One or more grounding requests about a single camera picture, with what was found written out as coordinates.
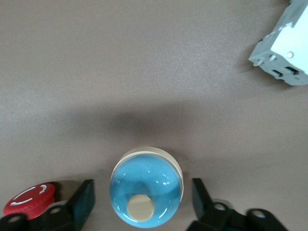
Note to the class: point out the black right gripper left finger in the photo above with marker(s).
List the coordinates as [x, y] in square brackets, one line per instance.
[79, 204]

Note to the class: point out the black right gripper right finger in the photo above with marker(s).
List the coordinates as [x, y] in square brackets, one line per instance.
[204, 204]

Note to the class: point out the blue desk bell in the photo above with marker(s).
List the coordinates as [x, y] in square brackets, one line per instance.
[144, 178]

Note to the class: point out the red button yellow body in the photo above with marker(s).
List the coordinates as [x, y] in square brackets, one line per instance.
[29, 199]

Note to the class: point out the brown table mat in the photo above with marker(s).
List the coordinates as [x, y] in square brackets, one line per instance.
[120, 72]

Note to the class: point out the white circuit breaker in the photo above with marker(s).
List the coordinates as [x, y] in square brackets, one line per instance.
[286, 43]

